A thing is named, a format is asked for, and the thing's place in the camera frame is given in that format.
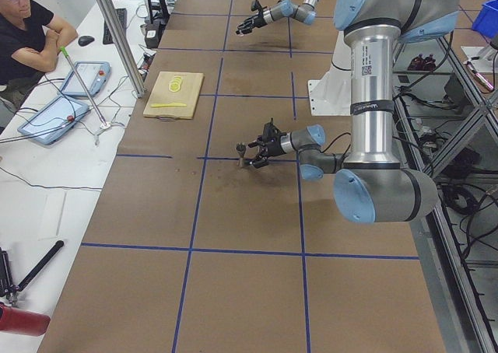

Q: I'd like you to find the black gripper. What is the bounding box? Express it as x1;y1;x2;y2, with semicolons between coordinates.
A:
244;135;283;168
236;12;267;35

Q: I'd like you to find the steel jigger measuring cup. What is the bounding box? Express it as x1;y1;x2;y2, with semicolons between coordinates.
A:
236;143;247;168

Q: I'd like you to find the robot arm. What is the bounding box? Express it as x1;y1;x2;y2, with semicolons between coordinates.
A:
249;0;459;223
235;0;319;37

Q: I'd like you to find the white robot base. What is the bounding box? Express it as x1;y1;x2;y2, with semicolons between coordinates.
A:
308;31;351;117

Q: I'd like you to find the lemon slice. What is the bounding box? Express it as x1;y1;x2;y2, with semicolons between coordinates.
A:
168;75;184;93

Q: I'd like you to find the black box device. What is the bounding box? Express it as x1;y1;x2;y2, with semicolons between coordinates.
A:
144;21;162;49

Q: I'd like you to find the yellow plastic knife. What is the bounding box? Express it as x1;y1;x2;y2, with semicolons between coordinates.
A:
150;102;187;108

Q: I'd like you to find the wooden cutting board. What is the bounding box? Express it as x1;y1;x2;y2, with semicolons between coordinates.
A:
143;71;204;120

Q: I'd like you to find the black keyboard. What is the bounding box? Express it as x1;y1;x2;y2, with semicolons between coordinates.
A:
102;7;128;45

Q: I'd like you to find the reacher grabber stick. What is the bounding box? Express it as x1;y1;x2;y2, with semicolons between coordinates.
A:
60;47;110;130

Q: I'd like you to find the teach pendant far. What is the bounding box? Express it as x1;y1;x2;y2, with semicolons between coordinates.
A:
61;61;111;98

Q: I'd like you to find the teach pendant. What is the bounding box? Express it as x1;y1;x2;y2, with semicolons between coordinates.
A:
61;61;111;98
17;95;89;145

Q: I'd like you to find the black computer mouse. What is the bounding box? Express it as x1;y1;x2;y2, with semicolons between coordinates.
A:
78;35;95;47

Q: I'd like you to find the teach pendant near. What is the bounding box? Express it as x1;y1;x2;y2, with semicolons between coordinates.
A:
17;95;89;145

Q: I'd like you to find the person in black shirt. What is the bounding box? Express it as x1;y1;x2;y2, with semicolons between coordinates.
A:
0;0;79;89

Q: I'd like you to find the blue plastic bin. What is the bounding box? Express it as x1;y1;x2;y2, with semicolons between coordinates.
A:
472;0;498;38

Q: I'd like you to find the black tripod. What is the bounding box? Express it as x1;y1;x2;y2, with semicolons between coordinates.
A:
0;239;65;303

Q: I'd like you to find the red bottle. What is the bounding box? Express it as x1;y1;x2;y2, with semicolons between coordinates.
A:
0;302;51;337

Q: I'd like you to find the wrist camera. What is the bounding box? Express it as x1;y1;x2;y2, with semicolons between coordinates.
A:
261;118;280;142
251;0;262;12

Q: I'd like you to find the aluminium frame post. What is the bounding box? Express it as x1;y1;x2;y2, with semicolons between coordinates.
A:
96;0;146;98

